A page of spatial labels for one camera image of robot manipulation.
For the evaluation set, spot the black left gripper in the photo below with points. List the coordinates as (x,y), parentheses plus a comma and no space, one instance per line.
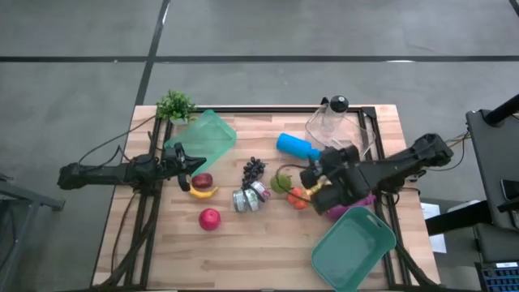
(174,165)

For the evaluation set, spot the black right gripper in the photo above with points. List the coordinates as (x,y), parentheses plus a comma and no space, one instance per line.
(346,176)

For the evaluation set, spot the yellow plastic bottle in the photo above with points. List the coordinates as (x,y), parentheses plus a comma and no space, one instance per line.
(318,187)

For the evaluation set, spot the purple plastic bottle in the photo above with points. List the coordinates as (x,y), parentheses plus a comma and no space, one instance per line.
(340,212)

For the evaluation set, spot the green apple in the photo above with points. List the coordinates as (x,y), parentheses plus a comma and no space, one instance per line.
(280,185)

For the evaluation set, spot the blue plastic bottle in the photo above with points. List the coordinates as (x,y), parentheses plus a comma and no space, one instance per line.
(294,145)

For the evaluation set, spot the bright red round toy fruit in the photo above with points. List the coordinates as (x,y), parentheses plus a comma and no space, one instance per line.
(209,219)

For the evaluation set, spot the dark toy grape bunch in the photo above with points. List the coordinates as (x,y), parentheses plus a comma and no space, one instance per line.
(252,170)

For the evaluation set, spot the clear bottle with black cap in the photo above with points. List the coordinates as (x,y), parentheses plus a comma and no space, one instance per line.
(339,104)

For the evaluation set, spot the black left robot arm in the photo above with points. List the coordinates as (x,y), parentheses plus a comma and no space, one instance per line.
(101,175)

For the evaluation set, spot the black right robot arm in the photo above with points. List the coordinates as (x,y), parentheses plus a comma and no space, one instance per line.
(409,160)

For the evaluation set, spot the dark red toy apple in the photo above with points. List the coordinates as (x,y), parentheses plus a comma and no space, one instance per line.
(201,181)

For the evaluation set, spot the yellow toy banana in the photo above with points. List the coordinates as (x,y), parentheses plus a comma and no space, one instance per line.
(200,194)

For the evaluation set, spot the translucent light green bin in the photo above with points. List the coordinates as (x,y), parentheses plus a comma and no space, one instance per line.
(207,136)

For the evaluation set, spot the tin can with red label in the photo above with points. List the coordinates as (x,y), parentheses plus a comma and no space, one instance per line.
(261,190)

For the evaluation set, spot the small green potted plant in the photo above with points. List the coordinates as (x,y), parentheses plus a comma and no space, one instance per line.
(174,105)

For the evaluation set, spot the clear plastic bin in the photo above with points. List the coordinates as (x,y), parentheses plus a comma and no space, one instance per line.
(359,136)

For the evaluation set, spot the tin can with green label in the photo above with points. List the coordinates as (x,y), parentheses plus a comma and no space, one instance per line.
(252,200)

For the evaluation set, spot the white paper sheet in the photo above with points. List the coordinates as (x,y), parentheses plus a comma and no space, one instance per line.
(431,227)

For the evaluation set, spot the black stand leg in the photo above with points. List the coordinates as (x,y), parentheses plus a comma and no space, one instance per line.
(458,219)

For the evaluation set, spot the grey metal stand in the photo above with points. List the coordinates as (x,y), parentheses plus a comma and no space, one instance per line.
(24,198)

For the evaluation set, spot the black smartphone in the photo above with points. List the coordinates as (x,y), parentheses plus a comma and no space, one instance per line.
(510,189)

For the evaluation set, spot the backlit keyboard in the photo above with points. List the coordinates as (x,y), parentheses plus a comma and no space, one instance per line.
(500,277)

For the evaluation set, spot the black camera stand pole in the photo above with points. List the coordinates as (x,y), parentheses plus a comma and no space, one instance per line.
(503,109)

